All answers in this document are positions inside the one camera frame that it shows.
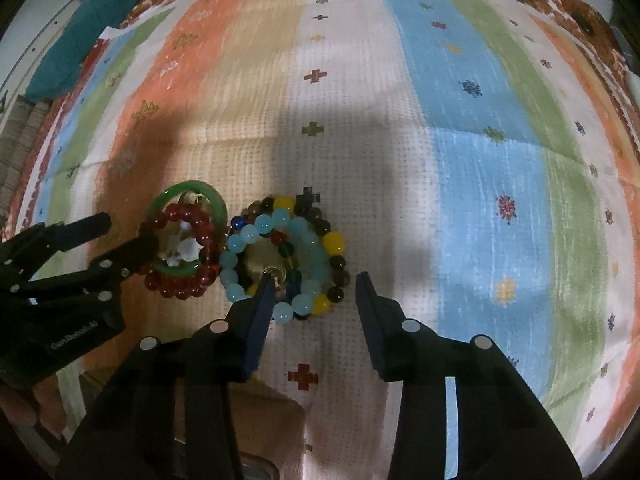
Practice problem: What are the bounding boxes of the red bead bracelet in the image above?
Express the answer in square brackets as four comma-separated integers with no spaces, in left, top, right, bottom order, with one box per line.
[138,201,222,300]

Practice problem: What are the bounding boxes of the green jade bangle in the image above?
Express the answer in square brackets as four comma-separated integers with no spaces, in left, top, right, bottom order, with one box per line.
[142,180,228,278]

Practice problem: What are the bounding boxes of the light blue bead bracelet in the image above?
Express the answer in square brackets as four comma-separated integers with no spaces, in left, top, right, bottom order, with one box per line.
[218,207,332,325]

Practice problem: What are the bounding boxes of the yellow and dark bead bracelet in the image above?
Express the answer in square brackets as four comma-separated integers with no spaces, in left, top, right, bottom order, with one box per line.
[230,195,352,322]

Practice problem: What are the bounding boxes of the teal towel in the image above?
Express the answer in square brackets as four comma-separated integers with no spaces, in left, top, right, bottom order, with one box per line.
[25,0,139,103]

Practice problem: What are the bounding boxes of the striped colourful bed cover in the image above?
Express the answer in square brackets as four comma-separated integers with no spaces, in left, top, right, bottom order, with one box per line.
[11,0,639,474]

